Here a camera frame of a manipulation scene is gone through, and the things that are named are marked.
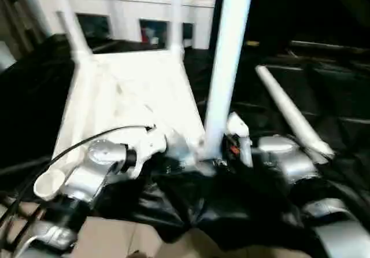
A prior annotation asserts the white plastic table leg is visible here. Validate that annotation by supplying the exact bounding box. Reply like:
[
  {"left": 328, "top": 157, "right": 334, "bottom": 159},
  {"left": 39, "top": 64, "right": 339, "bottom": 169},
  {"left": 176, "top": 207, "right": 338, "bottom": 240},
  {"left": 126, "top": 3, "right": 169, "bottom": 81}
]
[
  {"left": 51, "top": 0, "right": 93, "bottom": 63},
  {"left": 199, "top": 0, "right": 256, "bottom": 164},
  {"left": 170, "top": 0, "right": 186, "bottom": 60},
  {"left": 254, "top": 65, "right": 336, "bottom": 160}
]

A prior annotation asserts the black work mat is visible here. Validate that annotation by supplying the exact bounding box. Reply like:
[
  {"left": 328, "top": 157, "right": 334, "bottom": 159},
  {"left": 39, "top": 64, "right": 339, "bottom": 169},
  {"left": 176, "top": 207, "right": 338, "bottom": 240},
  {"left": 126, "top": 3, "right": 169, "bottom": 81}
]
[{"left": 0, "top": 32, "right": 370, "bottom": 258}]

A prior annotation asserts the dark low shelf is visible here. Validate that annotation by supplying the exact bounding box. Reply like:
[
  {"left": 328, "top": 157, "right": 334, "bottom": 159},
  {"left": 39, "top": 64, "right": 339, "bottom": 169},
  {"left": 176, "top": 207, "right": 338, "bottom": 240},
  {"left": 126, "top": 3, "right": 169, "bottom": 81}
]
[{"left": 289, "top": 38, "right": 370, "bottom": 56}]

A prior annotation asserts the white cabinet with glass doors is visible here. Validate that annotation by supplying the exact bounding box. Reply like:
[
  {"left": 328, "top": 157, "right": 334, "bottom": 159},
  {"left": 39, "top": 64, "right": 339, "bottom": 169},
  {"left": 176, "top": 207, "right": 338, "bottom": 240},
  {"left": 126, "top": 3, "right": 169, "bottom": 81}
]
[{"left": 32, "top": 0, "right": 219, "bottom": 50}]

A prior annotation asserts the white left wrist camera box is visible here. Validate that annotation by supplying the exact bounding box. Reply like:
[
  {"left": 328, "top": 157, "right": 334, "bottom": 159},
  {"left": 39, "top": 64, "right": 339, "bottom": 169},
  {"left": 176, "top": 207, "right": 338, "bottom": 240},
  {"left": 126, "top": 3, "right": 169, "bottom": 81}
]
[{"left": 128, "top": 125, "right": 169, "bottom": 179}]

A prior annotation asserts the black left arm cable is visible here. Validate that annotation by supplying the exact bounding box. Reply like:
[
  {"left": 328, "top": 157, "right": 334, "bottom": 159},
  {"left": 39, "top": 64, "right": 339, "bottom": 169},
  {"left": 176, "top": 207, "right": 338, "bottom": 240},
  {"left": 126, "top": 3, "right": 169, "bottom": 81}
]
[{"left": 0, "top": 125, "right": 158, "bottom": 235}]

